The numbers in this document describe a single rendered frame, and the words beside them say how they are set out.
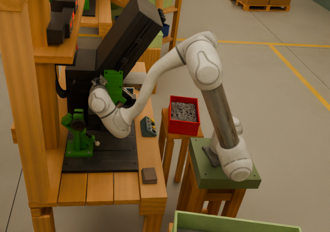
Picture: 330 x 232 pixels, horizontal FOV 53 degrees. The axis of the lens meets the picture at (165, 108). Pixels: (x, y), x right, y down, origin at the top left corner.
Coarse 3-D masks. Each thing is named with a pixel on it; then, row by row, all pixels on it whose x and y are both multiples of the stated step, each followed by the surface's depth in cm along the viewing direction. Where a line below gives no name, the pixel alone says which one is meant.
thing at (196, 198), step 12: (192, 180) 208; (180, 192) 237; (192, 192) 201; (204, 192) 195; (216, 192) 199; (228, 192) 200; (240, 192) 198; (180, 204) 237; (192, 204) 200; (216, 204) 241; (228, 204) 207; (240, 204) 205; (228, 216) 211
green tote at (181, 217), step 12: (180, 216) 160; (192, 216) 159; (204, 216) 159; (216, 216) 159; (180, 228) 165; (192, 228) 165; (204, 228) 164; (216, 228) 163; (228, 228) 163; (240, 228) 162; (252, 228) 162; (264, 228) 161; (276, 228) 160; (288, 228) 160; (300, 228) 159
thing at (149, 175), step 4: (144, 168) 184; (148, 168) 184; (152, 168) 184; (144, 172) 181; (148, 172) 181; (152, 172) 182; (144, 176) 179; (148, 176) 179; (152, 176) 179; (156, 176) 180; (144, 180) 177; (148, 180) 177; (152, 180) 178; (156, 180) 178
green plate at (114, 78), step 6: (108, 72) 200; (114, 72) 200; (120, 72) 201; (108, 78) 201; (114, 78) 201; (120, 78) 202; (108, 84) 202; (114, 84) 203; (120, 84) 203; (114, 90) 204; (120, 90) 205; (114, 96) 206; (120, 96) 206; (114, 102) 207
